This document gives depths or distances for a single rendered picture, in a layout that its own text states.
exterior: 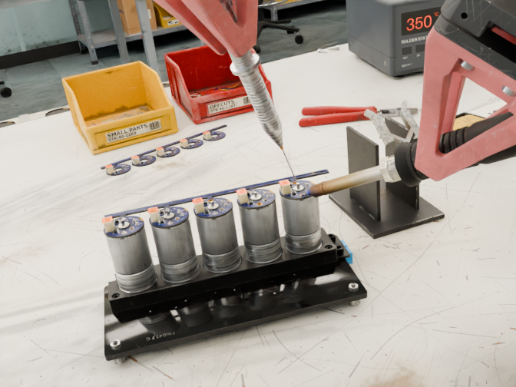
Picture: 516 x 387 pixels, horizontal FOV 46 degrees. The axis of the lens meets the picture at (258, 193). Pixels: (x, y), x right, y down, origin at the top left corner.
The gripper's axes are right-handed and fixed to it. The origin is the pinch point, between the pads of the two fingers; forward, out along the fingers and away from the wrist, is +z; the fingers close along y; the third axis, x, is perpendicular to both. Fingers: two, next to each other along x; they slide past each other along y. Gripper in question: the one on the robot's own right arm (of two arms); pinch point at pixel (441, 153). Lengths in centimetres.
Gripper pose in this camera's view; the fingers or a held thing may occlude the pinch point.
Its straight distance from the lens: 33.3
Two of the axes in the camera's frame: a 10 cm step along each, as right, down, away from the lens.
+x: 7.9, 5.8, -2.1
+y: -5.2, 4.4, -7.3
